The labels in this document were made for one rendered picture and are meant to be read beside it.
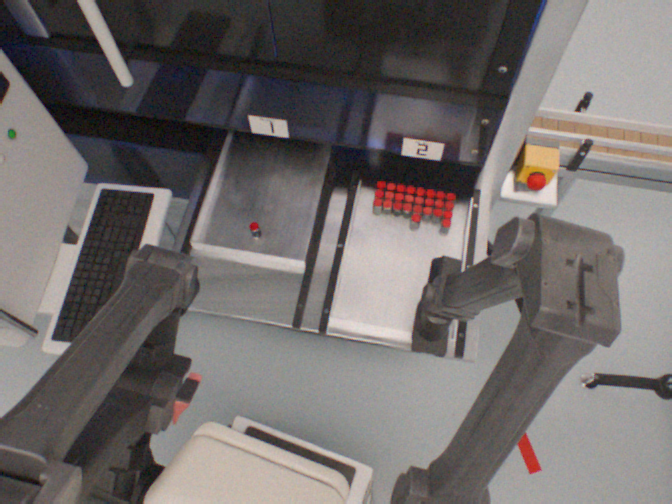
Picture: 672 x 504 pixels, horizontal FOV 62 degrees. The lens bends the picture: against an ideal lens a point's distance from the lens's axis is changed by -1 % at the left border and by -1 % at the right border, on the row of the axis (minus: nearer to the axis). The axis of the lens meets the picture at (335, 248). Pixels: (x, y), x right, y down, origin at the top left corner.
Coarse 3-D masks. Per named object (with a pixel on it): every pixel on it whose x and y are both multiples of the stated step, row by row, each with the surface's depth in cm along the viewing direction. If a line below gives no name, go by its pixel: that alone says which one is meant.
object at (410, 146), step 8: (408, 144) 120; (416, 144) 120; (424, 144) 119; (432, 144) 119; (440, 144) 118; (408, 152) 123; (424, 152) 122; (432, 152) 121; (440, 152) 121; (440, 160) 123
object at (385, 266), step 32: (352, 224) 127; (384, 224) 129; (352, 256) 126; (384, 256) 126; (416, 256) 126; (352, 288) 123; (384, 288) 122; (416, 288) 122; (352, 320) 116; (384, 320) 119
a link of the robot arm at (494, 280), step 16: (512, 224) 56; (528, 224) 54; (496, 240) 60; (512, 240) 55; (528, 240) 54; (496, 256) 58; (512, 256) 56; (624, 256) 54; (464, 272) 81; (480, 272) 73; (496, 272) 67; (512, 272) 60; (448, 288) 86; (464, 288) 79; (480, 288) 72; (496, 288) 67; (512, 288) 64; (432, 304) 91; (448, 304) 85; (464, 304) 81; (480, 304) 77; (496, 304) 75; (464, 320) 92
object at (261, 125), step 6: (252, 120) 123; (258, 120) 123; (264, 120) 123; (270, 120) 122; (276, 120) 122; (282, 120) 121; (252, 126) 125; (258, 126) 125; (264, 126) 125; (270, 126) 124; (276, 126) 124; (282, 126) 123; (258, 132) 127; (264, 132) 127; (270, 132) 126; (276, 132) 126; (282, 132) 125
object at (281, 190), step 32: (224, 160) 138; (256, 160) 137; (288, 160) 137; (320, 160) 137; (224, 192) 134; (256, 192) 133; (288, 192) 133; (320, 192) 129; (224, 224) 130; (288, 224) 130; (256, 256) 125; (288, 256) 126
